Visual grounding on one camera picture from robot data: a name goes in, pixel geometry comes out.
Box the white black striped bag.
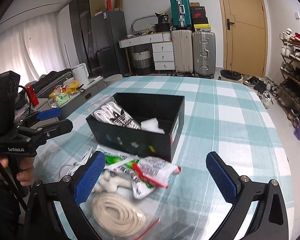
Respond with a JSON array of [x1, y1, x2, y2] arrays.
[[92, 101, 141, 129]]

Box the cream rope coil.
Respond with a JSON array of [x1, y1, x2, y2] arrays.
[[79, 192, 161, 240]]

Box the white plush toy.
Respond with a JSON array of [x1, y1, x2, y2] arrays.
[[92, 170, 132, 193]]

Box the green white wipes pack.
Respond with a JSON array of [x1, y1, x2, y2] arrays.
[[96, 145, 156, 199]]

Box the red white tissue pack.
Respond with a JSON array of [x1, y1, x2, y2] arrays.
[[132, 156, 181, 189]]

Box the person's left hand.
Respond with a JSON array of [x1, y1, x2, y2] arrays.
[[0, 156, 35, 186]]

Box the red can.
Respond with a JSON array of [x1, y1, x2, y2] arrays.
[[25, 85, 39, 107]]

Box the grey storage cabinet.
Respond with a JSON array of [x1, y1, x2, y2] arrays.
[[37, 76, 107, 120]]

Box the yellow snack bags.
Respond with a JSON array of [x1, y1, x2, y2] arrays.
[[49, 77, 79, 107]]

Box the white kettle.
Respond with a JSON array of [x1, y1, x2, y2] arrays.
[[71, 63, 89, 86]]

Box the white curtain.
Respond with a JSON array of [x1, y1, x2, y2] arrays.
[[0, 13, 66, 85]]

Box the round white stool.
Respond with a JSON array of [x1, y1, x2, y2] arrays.
[[104, 74, 123, 87]]

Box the dark grey refrigerator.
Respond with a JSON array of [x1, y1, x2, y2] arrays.
[[91, 10, 129, 78]]

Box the black cardboard shoe box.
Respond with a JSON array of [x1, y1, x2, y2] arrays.
[[86, 93, 185, 162]]

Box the white foam piece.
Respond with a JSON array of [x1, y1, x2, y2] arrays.
[[141, 118, 165, 134]]

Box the striped laundry basket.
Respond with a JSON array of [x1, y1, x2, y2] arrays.
[[132, 49, 153, 76]]

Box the black tall cabinet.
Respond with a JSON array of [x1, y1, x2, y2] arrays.
[[69, 0, 92, 76]]

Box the teal checkered tablecloth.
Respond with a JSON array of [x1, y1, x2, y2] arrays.
[[34, 76, 294, 239]]

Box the white drawer desk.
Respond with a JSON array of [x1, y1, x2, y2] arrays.
[[119, 32, 175, 72]]

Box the shoes on floor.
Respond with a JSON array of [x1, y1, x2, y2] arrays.
[[243, 76, 280, 109]]

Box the black bag on desk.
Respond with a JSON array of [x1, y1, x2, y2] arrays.
[[154, 11, 170, 33]]

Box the beige suitcase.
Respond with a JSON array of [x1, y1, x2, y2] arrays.
[[171, 30, 193, 74]]

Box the black trash bin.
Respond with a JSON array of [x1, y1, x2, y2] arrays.
[[220, 69, 243, 81]]

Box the teal suitcase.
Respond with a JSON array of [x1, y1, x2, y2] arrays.
[[170, 0, 192, 30]]

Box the silver suitcase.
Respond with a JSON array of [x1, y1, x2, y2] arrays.
[[192, 31, 216, 79]]

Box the stacked shoe boxes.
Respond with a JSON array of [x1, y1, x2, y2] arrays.
[[190, 2, 211, 32]]

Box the wooden door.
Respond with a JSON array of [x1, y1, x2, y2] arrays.
[[219, 0, 268, 77]]

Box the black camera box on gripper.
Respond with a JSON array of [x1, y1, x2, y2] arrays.
[[0, 70, 20, 136]]

